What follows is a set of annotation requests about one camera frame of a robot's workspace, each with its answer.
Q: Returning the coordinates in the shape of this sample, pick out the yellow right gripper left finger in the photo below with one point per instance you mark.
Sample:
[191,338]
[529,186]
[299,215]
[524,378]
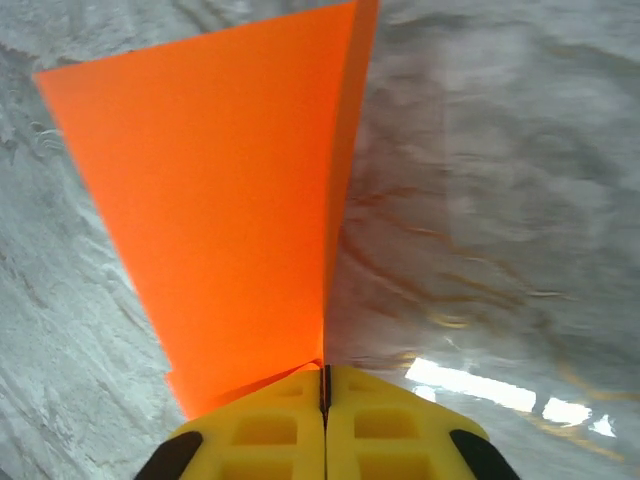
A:
[260,435]

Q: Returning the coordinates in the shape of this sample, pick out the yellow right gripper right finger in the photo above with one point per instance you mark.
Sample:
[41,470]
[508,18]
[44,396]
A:
[400,435]

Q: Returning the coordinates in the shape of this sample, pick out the orange paper sheet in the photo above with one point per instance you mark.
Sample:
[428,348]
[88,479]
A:
[210,200]

